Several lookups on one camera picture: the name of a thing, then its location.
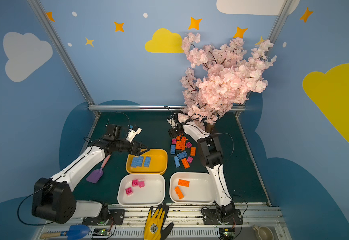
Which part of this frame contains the yellow plastic tray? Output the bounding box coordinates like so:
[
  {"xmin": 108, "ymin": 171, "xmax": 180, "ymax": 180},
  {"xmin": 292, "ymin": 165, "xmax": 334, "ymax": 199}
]
[{"xmin": 125, "ymin": 149, "xmax": 167, "ymax": 175}]

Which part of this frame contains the magenta small lego brick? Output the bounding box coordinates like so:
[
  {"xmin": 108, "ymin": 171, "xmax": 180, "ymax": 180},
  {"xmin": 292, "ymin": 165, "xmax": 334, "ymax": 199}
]
[{"xmin": 125, "ymin": 187, "xmax": 133, "ymax": 196}]

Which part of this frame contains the blue garden trowel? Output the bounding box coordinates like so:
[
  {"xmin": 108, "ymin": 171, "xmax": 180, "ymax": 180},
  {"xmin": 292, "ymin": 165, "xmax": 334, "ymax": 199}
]
[{"xmin": 40, "ymin": 225, "xmax": 90, "ymax": 240}]

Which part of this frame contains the orange lego brick cluster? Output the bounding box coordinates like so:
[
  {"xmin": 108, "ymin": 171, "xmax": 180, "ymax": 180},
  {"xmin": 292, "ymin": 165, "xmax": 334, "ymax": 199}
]
[{"xmin": 174, "ymin": 186, "xmax": 184, "ymax": 200}]

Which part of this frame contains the beige ceramic cup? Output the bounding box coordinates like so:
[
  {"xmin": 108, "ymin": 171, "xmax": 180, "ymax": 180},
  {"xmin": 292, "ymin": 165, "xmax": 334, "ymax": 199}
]
[{"xmin": 252, "ymin": 225, "xmax": 274, "ymax": 240}]

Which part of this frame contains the orange lego pile centre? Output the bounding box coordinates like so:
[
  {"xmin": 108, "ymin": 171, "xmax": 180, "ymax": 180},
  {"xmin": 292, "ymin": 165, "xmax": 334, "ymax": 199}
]
[{"xmin": 176, "ymin": 135, "xmax": 187, "ymax": 151}]

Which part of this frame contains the blue lego brick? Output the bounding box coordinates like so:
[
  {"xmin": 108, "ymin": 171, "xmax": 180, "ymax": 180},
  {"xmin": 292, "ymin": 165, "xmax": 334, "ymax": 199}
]
[
  {"xmin": 130, "ymin": 157, "xmax": 139, "ymax": 168},
  {"xmin": 136, "ymin": 156, "xmax": 144, "ymax": 167},
  {"xmin": 170, "ymin": 144, "xmax": 176, "ymax": 155},
  {"xmin": 177, "ymin": 151, "xmax": 188, "ymax": 160},
  {"xmin": 143, "ymin": 157, "xmax": 151, "ymax": 168}
]

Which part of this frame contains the white plastic tray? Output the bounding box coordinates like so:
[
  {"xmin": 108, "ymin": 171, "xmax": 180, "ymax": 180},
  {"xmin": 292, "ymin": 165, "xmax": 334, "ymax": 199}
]
[
  {"xmin": 117, "ymin": 174, "xmax": 165, "ymax": 207},
  {"xmin": 169, "ymin": 172, "xmax": 216, "ymax": 205}
]

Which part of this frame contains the right white plastic tray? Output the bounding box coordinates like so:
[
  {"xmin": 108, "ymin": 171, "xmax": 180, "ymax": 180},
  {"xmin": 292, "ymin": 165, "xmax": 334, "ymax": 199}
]
[{"xmin": 169, "ymin": 172, "xmax": 216, "ymax": 205}]

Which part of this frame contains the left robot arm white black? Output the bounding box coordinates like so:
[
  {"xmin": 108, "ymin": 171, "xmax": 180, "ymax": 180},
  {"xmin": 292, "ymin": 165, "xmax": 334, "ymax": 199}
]
[{"xmin": 31, "ymin": 124, "xmax": 150, "ymax": 224}]

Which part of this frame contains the left white plastic tray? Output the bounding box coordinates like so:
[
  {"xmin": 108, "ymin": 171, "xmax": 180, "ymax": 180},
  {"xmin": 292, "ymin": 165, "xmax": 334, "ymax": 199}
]
[{"xmin": 117, "ymin": 174, "xmax": 165, "ymax": 207}]

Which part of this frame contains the yellow black work glove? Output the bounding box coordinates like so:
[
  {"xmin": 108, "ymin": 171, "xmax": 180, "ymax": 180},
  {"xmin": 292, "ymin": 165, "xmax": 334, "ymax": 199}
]
[{"xmin": 143, "ymin": 203, "xmax": 174, "ymax": 240}]

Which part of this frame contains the orange lego plate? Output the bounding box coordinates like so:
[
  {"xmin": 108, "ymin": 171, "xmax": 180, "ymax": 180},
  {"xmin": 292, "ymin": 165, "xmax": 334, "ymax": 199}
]
[
  {"xmin": 181, "ymin": 158, "xmax": 190, "ymax": 169},
  {"xmin": 178, "ymin": 179, "xmax": 190, "ymax": 188},
  {"xmin": 190, "ymin": 147, "xmax": 196, "ymax": 157}
]

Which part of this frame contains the pink cherry blossom tree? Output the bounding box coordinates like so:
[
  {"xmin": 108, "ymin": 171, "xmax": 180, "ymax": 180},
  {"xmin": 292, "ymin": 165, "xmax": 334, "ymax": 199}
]
[{"xmin": 177, "ymin": 33, "xmax": 276, "ymax": 129}]

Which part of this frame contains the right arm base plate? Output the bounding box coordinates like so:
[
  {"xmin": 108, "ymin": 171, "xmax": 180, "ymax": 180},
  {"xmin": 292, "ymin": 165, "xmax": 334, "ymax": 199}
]
[{"xmin": 200, "ymin": 207, "xmax": 243, "ymax": 225}]

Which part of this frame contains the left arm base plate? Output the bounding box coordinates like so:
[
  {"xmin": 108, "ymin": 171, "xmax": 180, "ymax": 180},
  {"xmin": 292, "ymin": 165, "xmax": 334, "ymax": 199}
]
[{"xmin": 82, "ymin": 209, "xmax": 125, "ymax": 226}]

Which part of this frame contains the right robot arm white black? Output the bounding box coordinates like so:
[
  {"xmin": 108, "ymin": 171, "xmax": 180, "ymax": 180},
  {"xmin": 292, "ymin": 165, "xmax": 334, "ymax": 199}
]
[{"xmin": 167, "ymin": 112, "xmax": 237, "ymax": 223}]

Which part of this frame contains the purple pink toy spatula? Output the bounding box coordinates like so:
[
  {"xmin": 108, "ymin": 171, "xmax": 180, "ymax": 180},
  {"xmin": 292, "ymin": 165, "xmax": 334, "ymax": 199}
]
[{"xmin": 86, "ymin": 155, "xmax": 111, "ymax": 184}]

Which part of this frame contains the orange lego plate bottom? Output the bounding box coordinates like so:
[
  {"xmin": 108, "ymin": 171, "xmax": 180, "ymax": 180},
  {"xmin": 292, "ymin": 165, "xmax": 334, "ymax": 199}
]
[{"xmin": 181, "ymin": 158, "xmax": 190, "ymax": 169}]

